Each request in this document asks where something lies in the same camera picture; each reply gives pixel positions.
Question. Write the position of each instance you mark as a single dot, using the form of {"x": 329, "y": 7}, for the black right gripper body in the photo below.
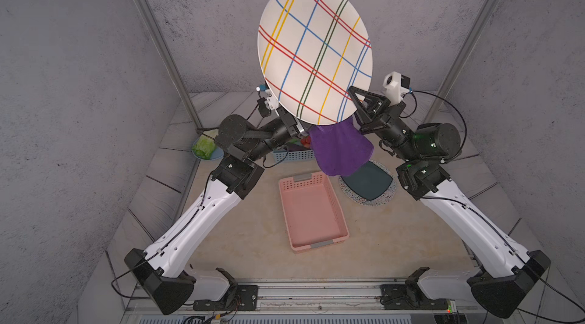
{"x": 398, "y": 136}

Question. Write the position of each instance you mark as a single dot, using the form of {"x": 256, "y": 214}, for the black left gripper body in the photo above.
{"x": 279, "y": 133}

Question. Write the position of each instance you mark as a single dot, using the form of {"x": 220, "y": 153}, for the purple microfiber cloth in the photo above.
{"x": 340, "y": 149}

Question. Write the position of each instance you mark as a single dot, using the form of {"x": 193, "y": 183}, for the dark teal square plate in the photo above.
{"x": 369, "y": 183}

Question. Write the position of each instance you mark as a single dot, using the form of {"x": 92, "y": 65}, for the colourful squiggle round plate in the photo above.
{"x": 385, "y": 199}

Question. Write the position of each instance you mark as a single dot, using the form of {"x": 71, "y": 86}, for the white plaid striped round plate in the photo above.
{"x": 310, "y": 53}

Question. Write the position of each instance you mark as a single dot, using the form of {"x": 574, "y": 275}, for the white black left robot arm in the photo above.
{"x": 162, "y": 269}

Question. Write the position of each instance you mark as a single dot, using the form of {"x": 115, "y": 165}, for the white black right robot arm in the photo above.
{"x": 507, "y": 271}

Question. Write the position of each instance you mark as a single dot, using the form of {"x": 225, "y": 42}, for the small blue plate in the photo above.
{"x": 217, "y": 155}

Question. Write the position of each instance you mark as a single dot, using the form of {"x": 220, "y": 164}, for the light blue plastic basket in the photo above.
{"x": 293, "y": 156}

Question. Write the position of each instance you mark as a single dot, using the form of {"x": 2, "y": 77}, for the green cabbage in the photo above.
{"x": 204, "y": 147}

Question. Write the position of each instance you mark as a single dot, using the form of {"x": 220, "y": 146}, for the pink plastic basket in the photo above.
{"x": 312, "y": 212}

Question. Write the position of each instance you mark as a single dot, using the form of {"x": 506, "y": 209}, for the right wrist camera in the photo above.
{"x": 396, "y": 86}

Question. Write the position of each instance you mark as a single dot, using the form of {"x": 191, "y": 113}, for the metal base rail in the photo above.
{"x": 315, "y": 301}

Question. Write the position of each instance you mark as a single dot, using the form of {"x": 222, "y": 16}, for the right aluminium frame post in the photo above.
{"x": 481, "y": 20}

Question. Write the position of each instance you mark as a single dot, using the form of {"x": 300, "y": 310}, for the aluminium frame post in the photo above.
{"x": 481, "y": 20}
{"x": 155, "y": 32}

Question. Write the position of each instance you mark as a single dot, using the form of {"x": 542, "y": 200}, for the left aluminium frame post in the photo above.
{"x": 155, "y": 32}

